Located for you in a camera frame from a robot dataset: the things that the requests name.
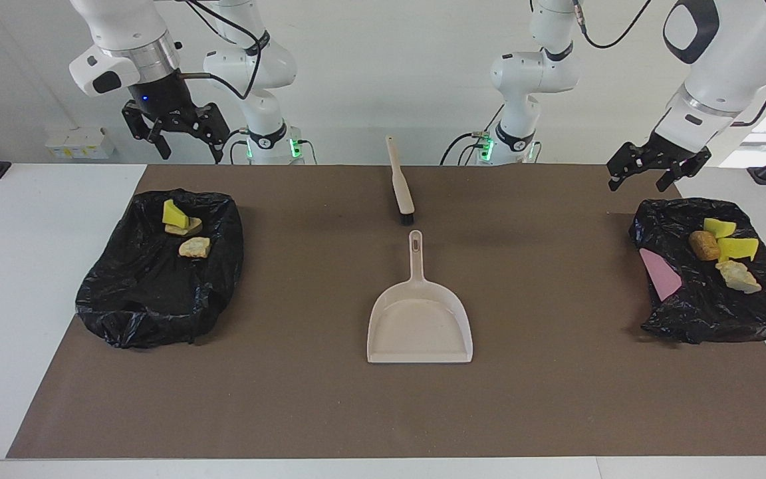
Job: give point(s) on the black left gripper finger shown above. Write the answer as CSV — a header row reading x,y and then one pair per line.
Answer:
x,y
667,181
614,183

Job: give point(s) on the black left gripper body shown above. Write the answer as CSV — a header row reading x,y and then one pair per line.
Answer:
x,y
659,154

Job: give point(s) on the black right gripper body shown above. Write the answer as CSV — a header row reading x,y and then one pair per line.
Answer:
x,y
163,100

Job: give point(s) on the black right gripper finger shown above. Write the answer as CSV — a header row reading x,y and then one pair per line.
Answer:
x,y
217,150
162,145

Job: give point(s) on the notched yellow sponge piece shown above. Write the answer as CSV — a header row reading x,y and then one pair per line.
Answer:
x,y
719,227

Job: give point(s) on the yellow sponge wedge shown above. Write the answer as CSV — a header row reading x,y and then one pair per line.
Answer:
x,y
173,214

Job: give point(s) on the brown bread roll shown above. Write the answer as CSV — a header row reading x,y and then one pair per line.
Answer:
x,y
705,246

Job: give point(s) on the striped croissant toy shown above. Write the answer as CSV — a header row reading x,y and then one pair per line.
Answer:
x,y
187,227

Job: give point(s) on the curved yellow sponge piece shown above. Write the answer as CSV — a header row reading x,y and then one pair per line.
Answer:
x,y
739,249

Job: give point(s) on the pale bread slice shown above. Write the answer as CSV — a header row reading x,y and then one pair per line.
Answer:
x,y
195,247

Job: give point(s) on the pale crumbly bread chunk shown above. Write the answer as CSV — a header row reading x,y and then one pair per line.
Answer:
x,y
739,276

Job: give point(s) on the beige brush with black bristles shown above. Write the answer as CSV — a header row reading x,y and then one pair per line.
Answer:
x,y
399,186

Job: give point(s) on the beige plastic dustpan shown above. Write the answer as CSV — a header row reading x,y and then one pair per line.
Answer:
x,y
419,326

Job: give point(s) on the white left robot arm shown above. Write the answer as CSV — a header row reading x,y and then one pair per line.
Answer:
x,y
722,66

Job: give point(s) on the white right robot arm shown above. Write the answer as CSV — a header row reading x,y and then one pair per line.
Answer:
x,y
256,66

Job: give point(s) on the pink plastic bin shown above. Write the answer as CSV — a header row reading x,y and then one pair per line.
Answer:
x,y
661,273

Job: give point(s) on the black bag over pink bin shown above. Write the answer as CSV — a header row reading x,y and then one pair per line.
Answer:
x,y
709,313

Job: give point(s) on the black bag lined bin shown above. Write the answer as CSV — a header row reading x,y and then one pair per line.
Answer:
x,y
137,293

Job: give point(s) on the brown table mat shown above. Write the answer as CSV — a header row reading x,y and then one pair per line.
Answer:
x,y
356,412

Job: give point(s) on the white wall boxes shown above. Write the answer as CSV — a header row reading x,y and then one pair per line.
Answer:
x,y
80,143

